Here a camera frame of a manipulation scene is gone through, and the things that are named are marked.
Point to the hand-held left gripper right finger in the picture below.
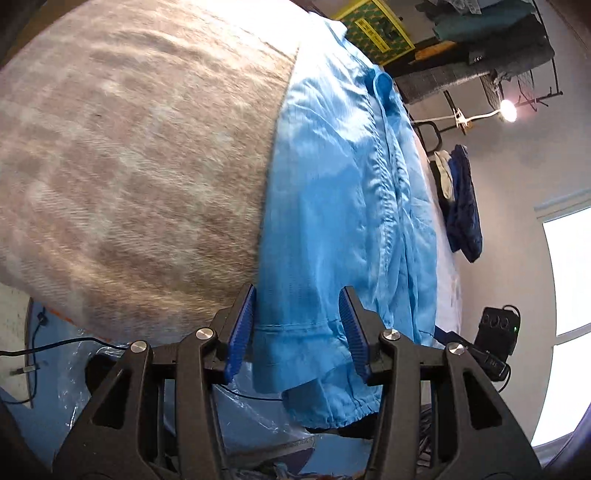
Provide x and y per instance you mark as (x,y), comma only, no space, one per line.
(351,332)

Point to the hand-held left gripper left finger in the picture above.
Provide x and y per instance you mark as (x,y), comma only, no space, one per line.
(240,332)

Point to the light blue work coat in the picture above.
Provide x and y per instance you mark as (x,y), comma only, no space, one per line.
(332,207)

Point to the black clothes rack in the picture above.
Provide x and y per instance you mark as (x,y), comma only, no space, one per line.
(551,78)

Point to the teal clothes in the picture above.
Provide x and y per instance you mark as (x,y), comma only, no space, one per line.
(485,21)

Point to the black power box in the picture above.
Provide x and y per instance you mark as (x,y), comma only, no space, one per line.
(496,330)

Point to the dark blue jacket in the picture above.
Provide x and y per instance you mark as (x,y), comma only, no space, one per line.
(466,207)

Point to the white garment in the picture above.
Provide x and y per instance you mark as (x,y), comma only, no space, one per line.
(444,175)

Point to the beige plaid blanket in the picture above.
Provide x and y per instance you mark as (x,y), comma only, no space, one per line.
(138,161)

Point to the window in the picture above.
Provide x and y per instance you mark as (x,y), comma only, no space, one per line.
(572,277)

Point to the white gooseneck lamp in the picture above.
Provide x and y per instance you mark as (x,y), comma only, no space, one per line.
(509,110)

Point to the grey cloth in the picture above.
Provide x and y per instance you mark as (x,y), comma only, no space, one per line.
(461,69)

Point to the green and yellow poster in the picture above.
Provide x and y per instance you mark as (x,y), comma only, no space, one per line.
(374,32)

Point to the black tube frame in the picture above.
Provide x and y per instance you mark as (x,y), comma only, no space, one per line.
(436,134)

